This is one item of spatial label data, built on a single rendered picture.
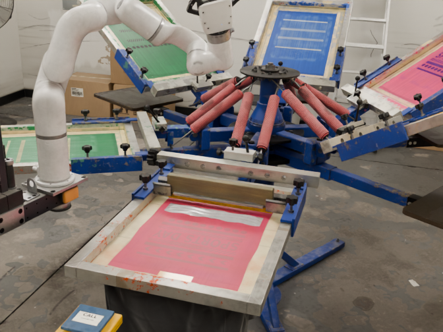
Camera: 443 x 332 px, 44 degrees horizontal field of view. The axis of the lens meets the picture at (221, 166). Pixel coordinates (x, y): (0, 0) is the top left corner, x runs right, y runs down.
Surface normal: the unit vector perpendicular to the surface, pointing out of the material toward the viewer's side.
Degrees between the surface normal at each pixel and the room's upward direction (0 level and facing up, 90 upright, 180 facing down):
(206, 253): 0
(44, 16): 90
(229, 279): 0
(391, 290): 0
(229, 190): 90
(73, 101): 90
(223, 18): 106
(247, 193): 90
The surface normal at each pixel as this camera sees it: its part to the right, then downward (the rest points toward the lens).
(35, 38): -0.28, 0.34
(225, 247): 0.04, -0.93
